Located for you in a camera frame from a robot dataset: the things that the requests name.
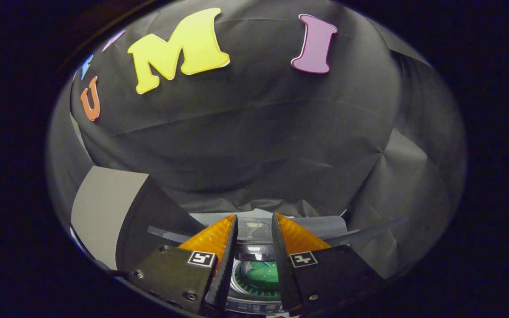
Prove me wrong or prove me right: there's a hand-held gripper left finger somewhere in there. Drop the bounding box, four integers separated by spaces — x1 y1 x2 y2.
125 214 239 315

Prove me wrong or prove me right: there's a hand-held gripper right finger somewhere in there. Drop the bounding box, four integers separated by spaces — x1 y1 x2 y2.
271 212 387 317

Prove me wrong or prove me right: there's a green polo shirt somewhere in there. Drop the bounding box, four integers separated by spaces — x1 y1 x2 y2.
241 261 280 292

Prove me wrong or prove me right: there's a grey washing machine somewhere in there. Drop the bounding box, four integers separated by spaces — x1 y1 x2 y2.
148 208 399 316

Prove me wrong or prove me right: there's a grey cabinet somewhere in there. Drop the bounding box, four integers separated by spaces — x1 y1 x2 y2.
71 166 206 272

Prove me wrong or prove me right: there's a black backdrop cloth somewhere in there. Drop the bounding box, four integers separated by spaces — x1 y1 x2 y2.
47 0 467 283

